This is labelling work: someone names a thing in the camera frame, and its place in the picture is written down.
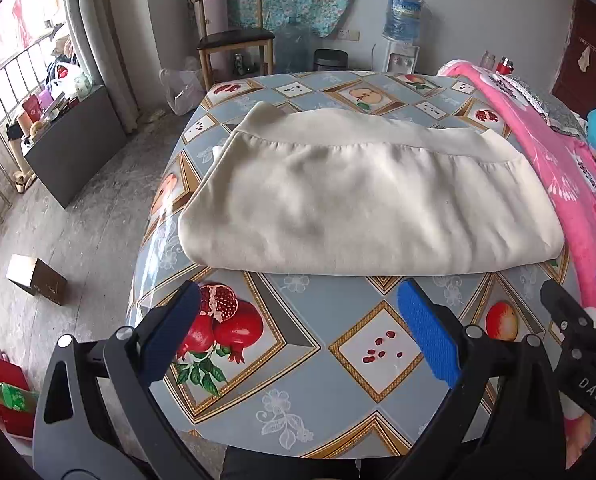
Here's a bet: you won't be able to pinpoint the small wooden box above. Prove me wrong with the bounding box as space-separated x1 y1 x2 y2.
6 255 69 306

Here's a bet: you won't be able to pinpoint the white plastic bag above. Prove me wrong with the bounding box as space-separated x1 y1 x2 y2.
159 57 208 116

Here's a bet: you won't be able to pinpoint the wooden chair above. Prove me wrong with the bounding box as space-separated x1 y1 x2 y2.
192 0 276 92

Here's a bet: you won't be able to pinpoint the fruit print tablecloth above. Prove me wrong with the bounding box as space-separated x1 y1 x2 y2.
126 71 579 461

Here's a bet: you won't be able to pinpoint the clear empty water jug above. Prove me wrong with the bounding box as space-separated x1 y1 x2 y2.
274 16 311 75

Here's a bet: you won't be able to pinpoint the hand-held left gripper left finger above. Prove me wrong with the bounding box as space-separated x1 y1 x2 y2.
32 280 224 480

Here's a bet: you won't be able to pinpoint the dark grey cabinet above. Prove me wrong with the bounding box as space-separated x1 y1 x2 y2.
24 85 129 209

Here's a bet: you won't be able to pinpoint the black trash bin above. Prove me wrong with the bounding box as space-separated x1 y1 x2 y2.
313 49 350 73

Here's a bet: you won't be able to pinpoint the cream jacket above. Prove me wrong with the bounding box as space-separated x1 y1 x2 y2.
178 101 565 277

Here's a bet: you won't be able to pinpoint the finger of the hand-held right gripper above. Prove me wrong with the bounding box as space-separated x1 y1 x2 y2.
540 280 595 348

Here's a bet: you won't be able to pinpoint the grey lace cloth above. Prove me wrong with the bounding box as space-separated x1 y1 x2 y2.
483 71 590 137

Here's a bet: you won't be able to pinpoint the green packet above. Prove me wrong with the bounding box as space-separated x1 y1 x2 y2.
0 382 39 413

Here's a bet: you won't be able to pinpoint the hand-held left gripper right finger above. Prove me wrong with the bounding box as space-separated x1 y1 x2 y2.
393 278 566 480

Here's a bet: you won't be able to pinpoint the dark red door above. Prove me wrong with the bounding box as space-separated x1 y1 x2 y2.
550 0 596 111

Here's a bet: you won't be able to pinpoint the green bottles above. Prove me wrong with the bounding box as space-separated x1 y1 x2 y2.
233 52 259 75

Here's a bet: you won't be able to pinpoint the grey curtain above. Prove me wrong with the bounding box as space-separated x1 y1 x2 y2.
60 0 141 133

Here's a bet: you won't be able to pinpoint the red paper bag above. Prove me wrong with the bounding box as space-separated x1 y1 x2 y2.
0 351 41 441

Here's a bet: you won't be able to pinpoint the pink blanket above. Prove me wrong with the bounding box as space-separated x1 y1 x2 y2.
438 60 596 466

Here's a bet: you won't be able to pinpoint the blue water bottle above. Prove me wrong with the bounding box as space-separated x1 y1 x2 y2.
382 0 424 46

